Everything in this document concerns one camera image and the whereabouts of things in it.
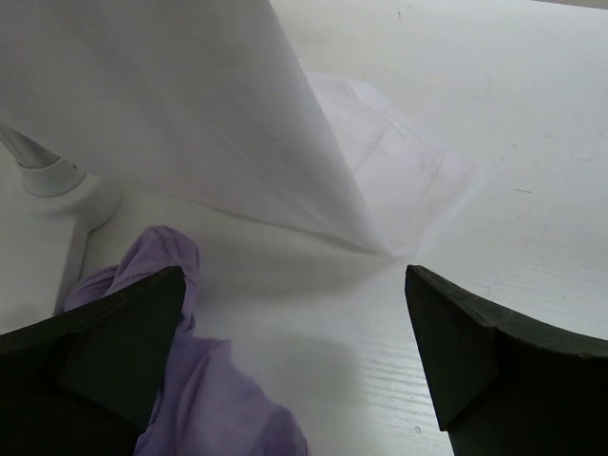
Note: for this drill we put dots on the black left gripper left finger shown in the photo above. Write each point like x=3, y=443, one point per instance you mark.
x=85, y=382

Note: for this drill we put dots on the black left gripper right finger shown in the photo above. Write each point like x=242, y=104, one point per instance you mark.
x=501, y=382

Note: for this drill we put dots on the purple t shirt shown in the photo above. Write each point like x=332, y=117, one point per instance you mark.
x=206, y=405

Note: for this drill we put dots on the white clothes rack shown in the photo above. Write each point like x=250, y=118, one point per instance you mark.
x=50, y=208

